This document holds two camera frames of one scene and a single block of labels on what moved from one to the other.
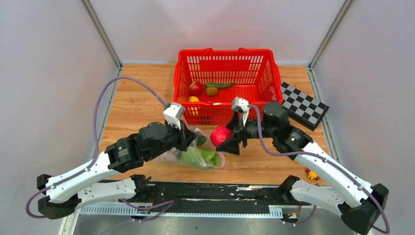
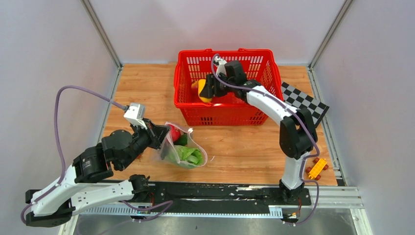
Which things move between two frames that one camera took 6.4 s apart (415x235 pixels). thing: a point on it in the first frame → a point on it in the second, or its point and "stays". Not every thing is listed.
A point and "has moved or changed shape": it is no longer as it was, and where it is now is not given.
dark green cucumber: x=201 y=139 has moved or changed shape
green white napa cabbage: x=200 y=158 → x=184 y=157
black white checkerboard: x=303 y=109 stays
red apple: x=219 y=134 has moved or changed shape
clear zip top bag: x=201 y=154 has moved or changed shape
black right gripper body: x=250 y=130 → x=220 y=87
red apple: x=195 y=88 stays
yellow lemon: x=193 y=99 → x=201 y=83
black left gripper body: x=180 y=139 → x=148 y=135
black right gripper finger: x=231 y=147 → x=208 y=91
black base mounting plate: x=214 y=197 stays
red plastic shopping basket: x=206 y=81 stays
